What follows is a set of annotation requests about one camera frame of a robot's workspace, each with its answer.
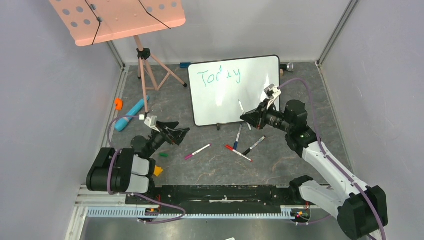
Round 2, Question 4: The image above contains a red capped whiteboard marker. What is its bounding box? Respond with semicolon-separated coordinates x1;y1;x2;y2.
225;144;253;162

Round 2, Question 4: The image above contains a blue cylinder tube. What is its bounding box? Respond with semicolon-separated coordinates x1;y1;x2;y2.
114;99;145;132

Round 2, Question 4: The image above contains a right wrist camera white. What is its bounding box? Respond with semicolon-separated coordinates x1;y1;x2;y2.
264;84;282;110

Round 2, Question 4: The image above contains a blue capped whiteboard marker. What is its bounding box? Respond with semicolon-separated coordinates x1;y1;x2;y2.
233;123;243;150

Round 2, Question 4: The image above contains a black microphone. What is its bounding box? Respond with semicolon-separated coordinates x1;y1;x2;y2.
279;62;294;72

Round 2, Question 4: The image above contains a green capped whiteboard marker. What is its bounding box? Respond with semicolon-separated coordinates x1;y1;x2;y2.
238;100;252;131

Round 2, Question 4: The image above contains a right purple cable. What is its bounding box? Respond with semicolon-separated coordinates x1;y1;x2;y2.
278;78;388;240

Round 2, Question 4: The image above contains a white whiteboard black frame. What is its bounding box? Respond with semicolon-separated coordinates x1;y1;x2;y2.
188;55;280;127

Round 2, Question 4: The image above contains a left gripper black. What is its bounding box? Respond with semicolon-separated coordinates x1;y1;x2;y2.
146;120;190;157

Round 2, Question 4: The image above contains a magenta capped whiteboard marker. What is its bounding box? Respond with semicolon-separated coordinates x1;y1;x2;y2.
184;143;212;160

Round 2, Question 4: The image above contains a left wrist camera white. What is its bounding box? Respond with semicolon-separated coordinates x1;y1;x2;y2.
138;113;160;132

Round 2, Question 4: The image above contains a black capped whiteboard marker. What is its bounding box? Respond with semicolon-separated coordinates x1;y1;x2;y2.
242;135;266;156

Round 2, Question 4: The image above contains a pink music stand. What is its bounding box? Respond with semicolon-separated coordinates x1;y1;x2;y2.
50;0;187;101

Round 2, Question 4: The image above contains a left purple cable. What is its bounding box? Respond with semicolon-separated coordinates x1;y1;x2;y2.
106;115;186;225

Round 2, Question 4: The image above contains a purple cable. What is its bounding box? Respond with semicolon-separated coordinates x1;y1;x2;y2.
106;115;186;225
278;78;388;240

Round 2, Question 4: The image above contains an orange piece left edge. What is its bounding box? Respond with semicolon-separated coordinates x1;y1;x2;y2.
114;98;124;111

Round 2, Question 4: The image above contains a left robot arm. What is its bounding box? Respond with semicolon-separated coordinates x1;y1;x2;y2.
86;121;190;204

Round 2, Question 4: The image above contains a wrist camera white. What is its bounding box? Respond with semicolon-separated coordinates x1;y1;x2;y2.
264;84;282;110
138;113;160;132

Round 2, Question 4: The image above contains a yellow stepped block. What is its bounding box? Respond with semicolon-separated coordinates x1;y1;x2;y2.
153;166;164;177

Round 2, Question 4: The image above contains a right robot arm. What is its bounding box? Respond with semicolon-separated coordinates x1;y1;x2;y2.
240;99;388;240

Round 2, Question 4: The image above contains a blue lego brick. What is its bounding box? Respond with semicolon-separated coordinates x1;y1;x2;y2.
179;62;192;69

